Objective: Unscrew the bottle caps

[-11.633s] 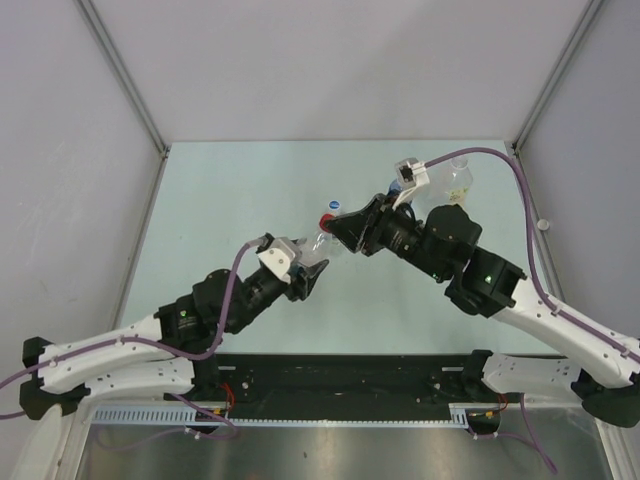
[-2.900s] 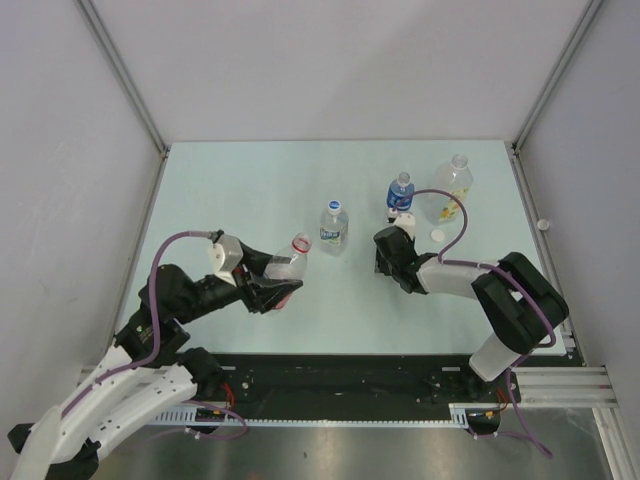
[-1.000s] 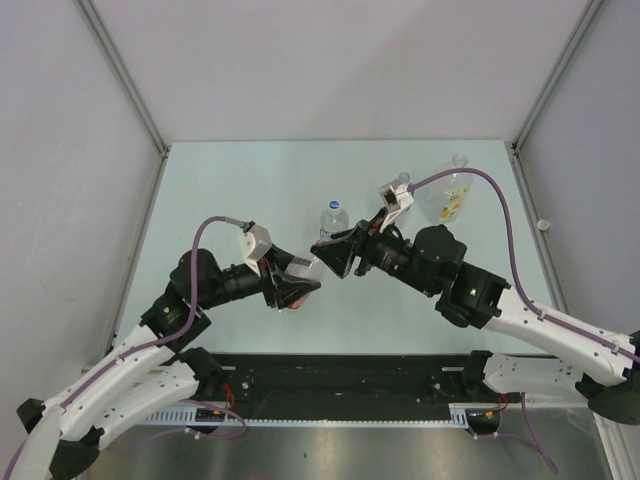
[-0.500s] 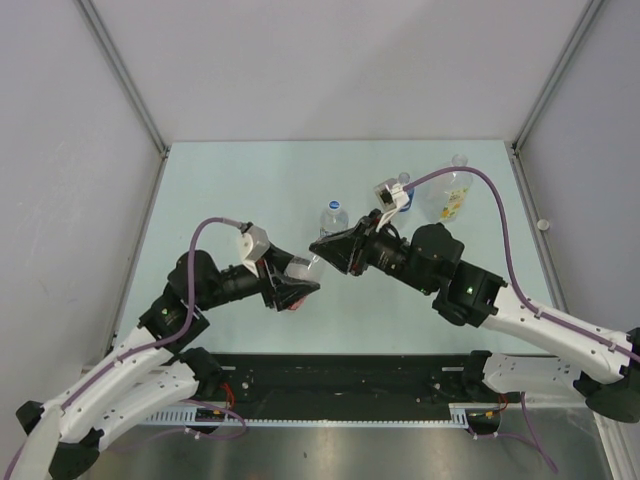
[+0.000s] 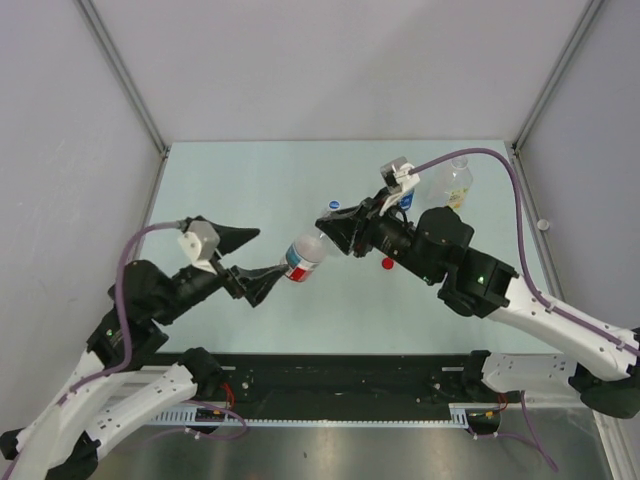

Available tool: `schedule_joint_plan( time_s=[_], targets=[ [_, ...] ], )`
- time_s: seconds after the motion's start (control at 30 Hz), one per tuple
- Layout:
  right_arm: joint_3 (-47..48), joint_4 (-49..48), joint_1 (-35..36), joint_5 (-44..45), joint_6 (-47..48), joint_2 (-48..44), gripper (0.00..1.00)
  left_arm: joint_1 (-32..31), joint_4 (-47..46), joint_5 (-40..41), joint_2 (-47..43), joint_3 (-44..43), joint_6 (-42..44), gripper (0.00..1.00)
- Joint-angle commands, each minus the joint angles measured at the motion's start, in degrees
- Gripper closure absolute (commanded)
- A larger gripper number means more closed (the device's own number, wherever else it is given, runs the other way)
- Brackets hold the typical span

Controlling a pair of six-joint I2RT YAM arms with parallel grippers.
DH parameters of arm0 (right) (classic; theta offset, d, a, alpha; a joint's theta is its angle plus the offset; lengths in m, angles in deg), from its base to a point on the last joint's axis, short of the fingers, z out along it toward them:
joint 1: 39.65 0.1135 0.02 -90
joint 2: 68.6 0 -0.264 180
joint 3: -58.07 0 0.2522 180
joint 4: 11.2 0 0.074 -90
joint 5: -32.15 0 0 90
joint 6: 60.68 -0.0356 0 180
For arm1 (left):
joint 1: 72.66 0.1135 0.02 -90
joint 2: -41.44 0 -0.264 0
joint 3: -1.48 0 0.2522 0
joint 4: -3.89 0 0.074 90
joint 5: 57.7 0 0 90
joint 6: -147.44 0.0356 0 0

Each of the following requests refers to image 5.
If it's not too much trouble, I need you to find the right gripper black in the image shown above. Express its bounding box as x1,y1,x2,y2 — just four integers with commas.
317,187,438,284

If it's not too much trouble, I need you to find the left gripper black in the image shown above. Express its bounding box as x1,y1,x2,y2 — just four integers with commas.
155,220,289,324

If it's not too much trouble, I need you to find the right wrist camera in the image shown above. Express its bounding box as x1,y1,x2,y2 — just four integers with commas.
380,156,420,214

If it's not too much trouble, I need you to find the blue label Pocari bottle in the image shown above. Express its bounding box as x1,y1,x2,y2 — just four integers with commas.
397,188,415,211

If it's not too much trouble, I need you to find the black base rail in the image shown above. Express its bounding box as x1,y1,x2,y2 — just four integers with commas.
134,352,551,421

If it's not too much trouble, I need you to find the square clear juice bottle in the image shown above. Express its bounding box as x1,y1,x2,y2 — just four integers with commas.
428,156,473,211

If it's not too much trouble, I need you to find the white cable duct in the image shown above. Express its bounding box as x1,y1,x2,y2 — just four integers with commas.
149,402,506,429

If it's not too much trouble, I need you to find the red bottle cap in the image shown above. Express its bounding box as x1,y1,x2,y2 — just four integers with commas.
381,257,394,270

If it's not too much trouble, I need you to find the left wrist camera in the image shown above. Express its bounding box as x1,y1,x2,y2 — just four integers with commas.
178,220,220,274

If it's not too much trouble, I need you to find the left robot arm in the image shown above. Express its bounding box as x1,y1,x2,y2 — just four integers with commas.
1,216,287,479

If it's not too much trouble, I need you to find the red cap water bottle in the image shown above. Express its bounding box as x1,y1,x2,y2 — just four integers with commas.
282,230,327,283

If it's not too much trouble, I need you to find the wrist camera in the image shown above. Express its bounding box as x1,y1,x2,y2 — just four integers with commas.
178,220,220,274
380,156,420,214

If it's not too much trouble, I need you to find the green label clear bottle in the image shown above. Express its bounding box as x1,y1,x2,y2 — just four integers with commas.
319,200,341,218

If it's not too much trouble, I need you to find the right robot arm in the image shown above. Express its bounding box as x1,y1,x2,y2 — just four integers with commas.
315,198,639,419

